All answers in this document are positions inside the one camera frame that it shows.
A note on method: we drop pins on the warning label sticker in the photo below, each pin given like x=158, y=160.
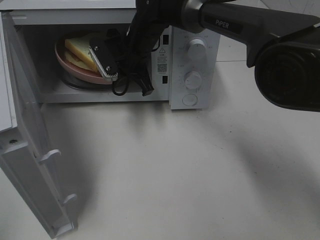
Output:
x=162, y=60

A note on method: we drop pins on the lower white timer knob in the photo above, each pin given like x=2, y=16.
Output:
x=192, y=80

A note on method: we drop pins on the lower sandwich bread slice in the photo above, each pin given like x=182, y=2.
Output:
x=74, y=59

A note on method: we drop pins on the glass microwave turntable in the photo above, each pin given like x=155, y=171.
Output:
x=78, y=83

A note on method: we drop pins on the round door release button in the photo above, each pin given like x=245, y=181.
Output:
x=190, y=100

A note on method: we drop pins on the upper white power knob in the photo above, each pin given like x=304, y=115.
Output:
x=196, y=49

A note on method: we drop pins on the sandwich bread slice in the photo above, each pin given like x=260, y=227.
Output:
x=79, y=46
x=74, y=59

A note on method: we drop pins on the white microwave oven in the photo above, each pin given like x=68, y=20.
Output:
x=44, y=22

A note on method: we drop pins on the upper sandwich bread slice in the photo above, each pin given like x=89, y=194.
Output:
x=79, y=46

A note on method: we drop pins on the white microwave door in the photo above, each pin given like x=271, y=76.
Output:
x=26, y=155

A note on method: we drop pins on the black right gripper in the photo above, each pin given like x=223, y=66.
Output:
x=143, y=34

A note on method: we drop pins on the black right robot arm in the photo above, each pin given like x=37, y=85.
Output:
x=282, y=47

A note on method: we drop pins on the pink plate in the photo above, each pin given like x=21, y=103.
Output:
x=82, y=74

